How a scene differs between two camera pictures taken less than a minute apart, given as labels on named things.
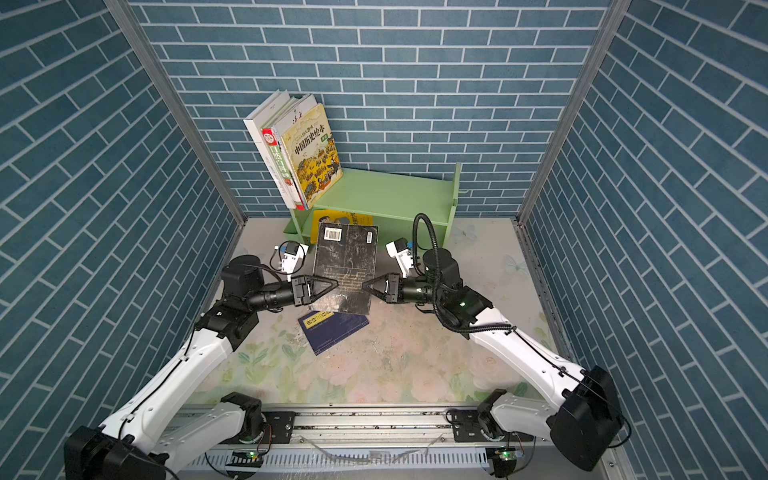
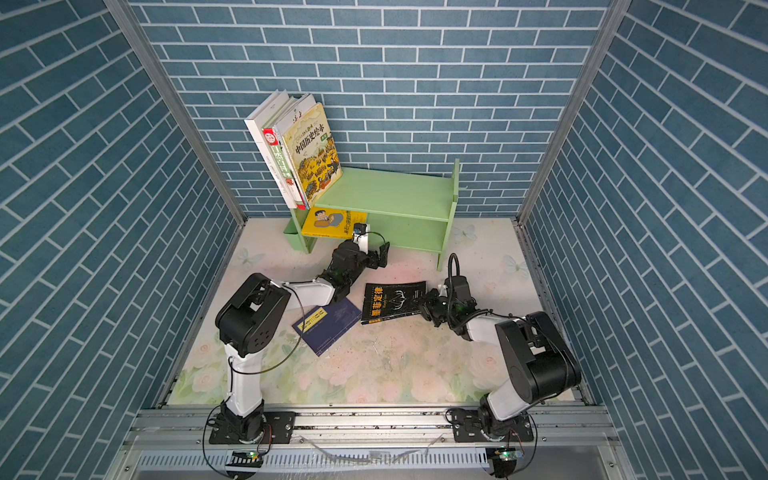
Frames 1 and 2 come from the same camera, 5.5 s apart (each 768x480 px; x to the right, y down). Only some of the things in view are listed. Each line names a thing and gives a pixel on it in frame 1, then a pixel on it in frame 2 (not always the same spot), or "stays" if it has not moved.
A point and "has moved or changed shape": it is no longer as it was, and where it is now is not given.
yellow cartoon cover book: [337, 216] has moved or changed shape
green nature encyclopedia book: [270, 132] stays
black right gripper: [394, 291] -> [426, 305]
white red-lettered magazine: [302, 106] stays
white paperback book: [255, 121] stays
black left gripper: [304, 289] -> [372, 262]
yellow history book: [314, 151] stays
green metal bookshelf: [410, 206] stays
